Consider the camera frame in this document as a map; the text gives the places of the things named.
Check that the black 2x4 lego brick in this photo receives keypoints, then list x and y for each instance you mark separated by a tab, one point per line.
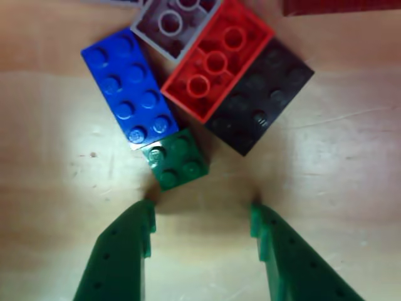
260	100

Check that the green 2x2 lego brick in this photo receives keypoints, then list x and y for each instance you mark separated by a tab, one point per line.
175	163

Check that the brown long lego brick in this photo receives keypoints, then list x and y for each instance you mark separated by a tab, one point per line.
341	7

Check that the red 2x4 lego brick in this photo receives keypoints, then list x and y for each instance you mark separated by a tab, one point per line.
219	78

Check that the blue 2x4 lego brick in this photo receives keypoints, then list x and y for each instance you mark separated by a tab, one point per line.
125	91

